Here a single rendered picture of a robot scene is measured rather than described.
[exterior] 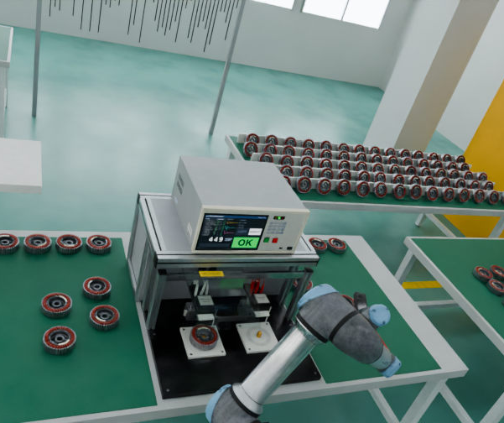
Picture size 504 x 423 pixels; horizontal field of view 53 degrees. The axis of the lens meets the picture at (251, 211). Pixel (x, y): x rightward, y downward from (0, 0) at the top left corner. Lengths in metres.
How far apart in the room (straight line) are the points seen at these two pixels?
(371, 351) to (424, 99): 4.39
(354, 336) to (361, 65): 8.39
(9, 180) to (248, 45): 6.87
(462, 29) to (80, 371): 4.69
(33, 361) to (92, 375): 0.21
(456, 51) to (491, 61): 2.60
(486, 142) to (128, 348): 4.30
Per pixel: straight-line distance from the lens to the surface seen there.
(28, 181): 2.00
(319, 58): 9.14
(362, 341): 1.43
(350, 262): 2.86
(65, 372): 1.93
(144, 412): 1.86
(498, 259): 3.67
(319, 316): 1.45
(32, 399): 1.87
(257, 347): 2.10
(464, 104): 8.37
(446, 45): 5.52
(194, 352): 2.01
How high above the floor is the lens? 2.25
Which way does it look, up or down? 30 degrees down
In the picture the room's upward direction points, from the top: 18 degrees clockwise
